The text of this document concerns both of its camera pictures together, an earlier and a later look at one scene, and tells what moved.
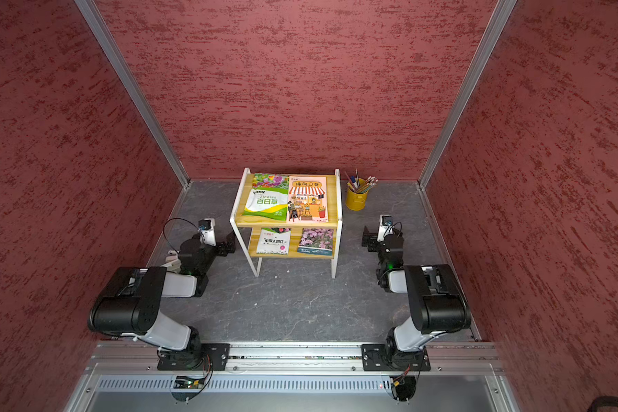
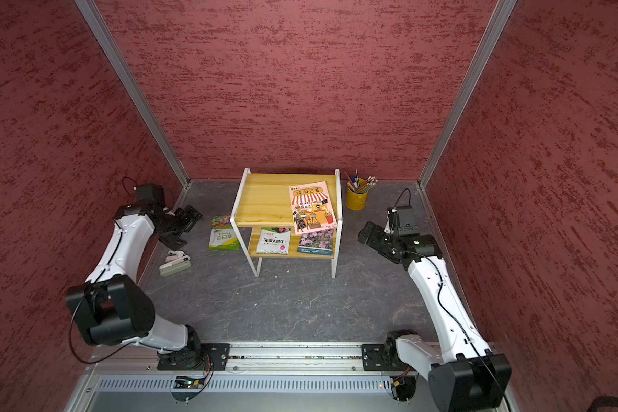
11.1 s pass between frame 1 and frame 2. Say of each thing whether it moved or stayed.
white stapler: stayed
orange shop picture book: moved
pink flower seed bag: stayed
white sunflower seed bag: stayed
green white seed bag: moved
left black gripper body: moved
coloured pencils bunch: stayed
